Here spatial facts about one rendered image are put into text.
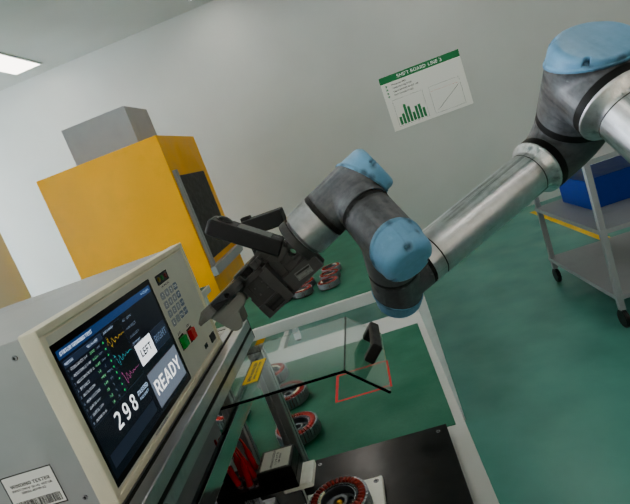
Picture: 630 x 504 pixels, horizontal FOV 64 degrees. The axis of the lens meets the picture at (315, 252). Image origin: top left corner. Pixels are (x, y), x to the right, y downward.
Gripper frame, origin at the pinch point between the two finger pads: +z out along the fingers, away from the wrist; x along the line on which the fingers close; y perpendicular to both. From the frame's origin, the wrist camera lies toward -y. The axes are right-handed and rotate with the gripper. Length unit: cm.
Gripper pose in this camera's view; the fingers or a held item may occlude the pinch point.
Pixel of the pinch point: (202, 315)
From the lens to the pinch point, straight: 80.7
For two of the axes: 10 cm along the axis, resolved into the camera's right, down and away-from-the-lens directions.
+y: 7.1, 7.0, 1.1
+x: 0.7, -2.2, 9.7
